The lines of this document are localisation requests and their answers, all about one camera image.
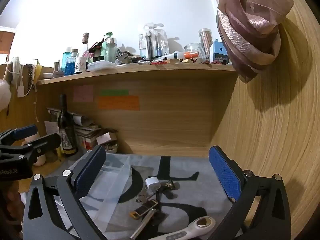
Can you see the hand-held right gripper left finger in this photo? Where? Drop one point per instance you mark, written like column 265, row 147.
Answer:
column 88, row 173

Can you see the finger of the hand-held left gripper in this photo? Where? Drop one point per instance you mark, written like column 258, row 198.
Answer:
column 25, row 132
column 45, row 143

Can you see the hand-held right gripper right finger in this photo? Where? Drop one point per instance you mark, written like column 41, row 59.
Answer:
column 225, row 173

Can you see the clear plastic organizer box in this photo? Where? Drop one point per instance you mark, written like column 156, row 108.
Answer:
column 113, row 180

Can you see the black oblong fob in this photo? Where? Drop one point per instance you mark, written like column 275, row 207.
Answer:
column 167, row 192

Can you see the white plug adapter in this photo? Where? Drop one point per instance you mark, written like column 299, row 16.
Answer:
column 152, row 183

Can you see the person's left hand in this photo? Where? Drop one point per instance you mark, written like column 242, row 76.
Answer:
column 10, row 200

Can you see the white handwritten note paper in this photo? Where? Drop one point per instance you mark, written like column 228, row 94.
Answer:
column 51, row 130

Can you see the cream plastic bottle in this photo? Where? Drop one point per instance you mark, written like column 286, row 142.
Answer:
column 37, row 161

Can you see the dark wine bottle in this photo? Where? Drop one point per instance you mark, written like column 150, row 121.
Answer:
column 67, row 132

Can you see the rolled newspaper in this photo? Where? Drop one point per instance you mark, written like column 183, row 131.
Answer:
column 53, row 111

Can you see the bowl of beads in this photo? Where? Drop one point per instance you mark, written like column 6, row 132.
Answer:
column 111, row 148

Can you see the pale blank card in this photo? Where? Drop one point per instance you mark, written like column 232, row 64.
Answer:
column 103, row 138

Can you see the grey printed mat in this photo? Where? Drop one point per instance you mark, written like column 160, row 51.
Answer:
column 192, row 195

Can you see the white hanging tag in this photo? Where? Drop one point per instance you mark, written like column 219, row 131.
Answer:
column 20, row 91

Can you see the white bath loofah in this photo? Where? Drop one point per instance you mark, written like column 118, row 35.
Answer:
column 4, row 95

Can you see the stack of papers and booklets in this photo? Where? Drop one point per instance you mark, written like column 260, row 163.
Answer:
column 87, row 130

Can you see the lace ribbon roll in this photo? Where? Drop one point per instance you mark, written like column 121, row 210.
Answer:
column 31, row 77

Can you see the silver keys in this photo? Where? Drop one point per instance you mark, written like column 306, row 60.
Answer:
column 142, row 197

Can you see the pink sticky note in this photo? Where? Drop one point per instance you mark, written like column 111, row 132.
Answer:
column 83, row 93

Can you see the white handheld device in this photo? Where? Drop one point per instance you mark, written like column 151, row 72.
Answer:
column 190, row 230

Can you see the silver metal bar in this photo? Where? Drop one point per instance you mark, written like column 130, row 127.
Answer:
column 142, row 226

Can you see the orange sticky note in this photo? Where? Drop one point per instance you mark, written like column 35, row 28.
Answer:
column 118, row 103

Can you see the blue liquid bottle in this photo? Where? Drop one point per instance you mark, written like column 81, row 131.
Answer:
column 69, row 65

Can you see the green sticky note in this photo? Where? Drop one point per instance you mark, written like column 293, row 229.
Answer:
column 114, row 92

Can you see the white printed mug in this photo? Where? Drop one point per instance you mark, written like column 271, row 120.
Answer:
column 80, row 65

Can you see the white plastic case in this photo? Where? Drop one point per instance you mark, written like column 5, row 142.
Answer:
column 101, row 66

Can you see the wooden shelf board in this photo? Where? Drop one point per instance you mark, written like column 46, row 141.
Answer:
column 140, row 71

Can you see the green glass bottle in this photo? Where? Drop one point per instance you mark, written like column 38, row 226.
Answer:
column 108, row 47

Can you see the blue pencil sharpener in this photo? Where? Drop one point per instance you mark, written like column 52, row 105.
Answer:
column 219, row 52

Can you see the white orange tube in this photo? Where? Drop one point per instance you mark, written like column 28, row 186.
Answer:
column 186, row 54

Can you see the short glass jar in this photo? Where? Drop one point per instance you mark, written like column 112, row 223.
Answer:
column 192, row 48

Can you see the tall clear canister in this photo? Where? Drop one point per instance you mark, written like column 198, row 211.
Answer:
column 205, row 42

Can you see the toothbrush blister packs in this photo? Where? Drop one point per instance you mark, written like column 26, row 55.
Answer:
column 153, row 42

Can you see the pink gauze scarf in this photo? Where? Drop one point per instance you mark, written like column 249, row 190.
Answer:
column 250, row 25

